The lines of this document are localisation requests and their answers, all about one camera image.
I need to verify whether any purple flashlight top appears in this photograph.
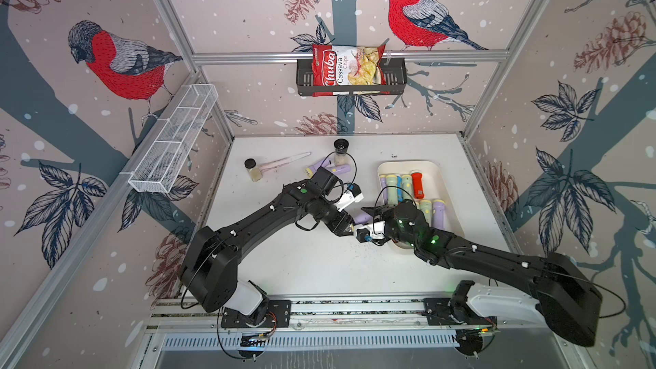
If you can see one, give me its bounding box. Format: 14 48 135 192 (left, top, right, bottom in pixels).
305 158 332 178

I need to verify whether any green flashlight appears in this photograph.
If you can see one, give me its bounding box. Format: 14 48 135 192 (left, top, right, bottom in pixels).
420 199 433 227
385 174 399 207
401 174 414 200

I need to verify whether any red flashlight white head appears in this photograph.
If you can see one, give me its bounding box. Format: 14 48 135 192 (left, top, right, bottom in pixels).
411 171 425 200

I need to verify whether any blue flashlight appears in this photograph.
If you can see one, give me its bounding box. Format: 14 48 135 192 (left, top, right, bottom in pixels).
396 175 403 203

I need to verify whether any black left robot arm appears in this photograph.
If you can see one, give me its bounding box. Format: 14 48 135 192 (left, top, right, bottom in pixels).
178 167 353 313

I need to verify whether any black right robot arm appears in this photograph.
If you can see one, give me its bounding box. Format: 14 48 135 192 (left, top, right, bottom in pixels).
351 201 603 348

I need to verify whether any cream plastic storage tray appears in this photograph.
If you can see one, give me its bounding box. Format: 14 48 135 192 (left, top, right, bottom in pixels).
378 161 464 237

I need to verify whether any black-top pepper grinder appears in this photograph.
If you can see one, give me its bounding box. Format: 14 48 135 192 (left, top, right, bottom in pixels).
333 138 350 166

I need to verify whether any small glass spice bottle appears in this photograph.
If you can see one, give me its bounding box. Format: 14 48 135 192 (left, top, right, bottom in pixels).
244 158 263 182

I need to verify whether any red cassava chips bag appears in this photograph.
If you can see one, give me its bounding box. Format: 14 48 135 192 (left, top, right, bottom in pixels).
312 44 386 87

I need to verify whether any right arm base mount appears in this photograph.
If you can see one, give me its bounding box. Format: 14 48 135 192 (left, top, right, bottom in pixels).
422 280 497 326

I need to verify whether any black wall basket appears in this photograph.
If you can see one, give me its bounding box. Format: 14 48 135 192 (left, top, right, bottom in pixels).
297 58 408 97

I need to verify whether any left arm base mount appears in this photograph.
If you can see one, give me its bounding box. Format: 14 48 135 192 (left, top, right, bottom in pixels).
220 282 291 329

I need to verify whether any white wire mesh shelf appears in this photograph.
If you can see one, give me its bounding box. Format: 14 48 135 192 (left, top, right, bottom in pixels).
128 84 218 194

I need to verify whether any aluminium front rail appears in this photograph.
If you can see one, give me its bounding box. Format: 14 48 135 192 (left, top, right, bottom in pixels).
146 290 547 331

